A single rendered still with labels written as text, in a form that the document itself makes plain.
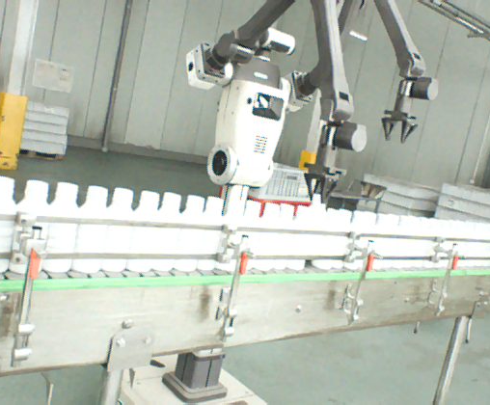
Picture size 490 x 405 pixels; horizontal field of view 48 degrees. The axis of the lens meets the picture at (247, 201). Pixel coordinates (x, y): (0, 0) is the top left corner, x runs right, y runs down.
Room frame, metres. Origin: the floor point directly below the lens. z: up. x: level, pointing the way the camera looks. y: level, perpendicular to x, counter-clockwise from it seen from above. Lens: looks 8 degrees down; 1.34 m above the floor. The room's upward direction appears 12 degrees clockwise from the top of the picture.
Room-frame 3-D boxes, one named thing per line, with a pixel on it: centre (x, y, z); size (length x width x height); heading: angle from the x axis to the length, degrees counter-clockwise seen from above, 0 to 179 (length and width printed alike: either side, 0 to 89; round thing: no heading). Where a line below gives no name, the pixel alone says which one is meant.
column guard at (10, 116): (8.15, 3.71, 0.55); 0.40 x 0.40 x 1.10; 41
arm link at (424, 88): (1.86, -0.47, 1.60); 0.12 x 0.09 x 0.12; 42
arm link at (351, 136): (1.45, -0.21, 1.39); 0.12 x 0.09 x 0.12; 40
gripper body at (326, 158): (1.48, -0.18, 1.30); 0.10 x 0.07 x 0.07; 41
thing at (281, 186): (4.00, -0.12, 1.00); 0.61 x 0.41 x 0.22; 139
